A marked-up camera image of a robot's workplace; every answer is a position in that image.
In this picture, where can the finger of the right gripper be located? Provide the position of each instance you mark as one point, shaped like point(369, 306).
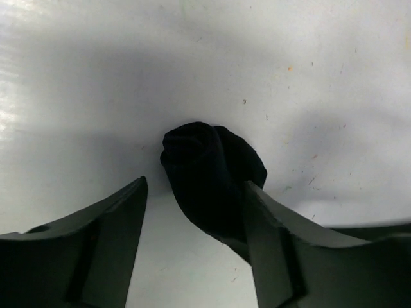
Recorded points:
point(240, 247)

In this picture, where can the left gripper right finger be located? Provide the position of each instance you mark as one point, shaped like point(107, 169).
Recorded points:
point(298, 263)

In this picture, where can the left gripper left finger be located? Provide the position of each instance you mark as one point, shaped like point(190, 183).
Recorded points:
point(85, 259)

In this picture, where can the black sock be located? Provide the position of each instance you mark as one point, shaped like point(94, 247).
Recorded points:
point(207, 167)

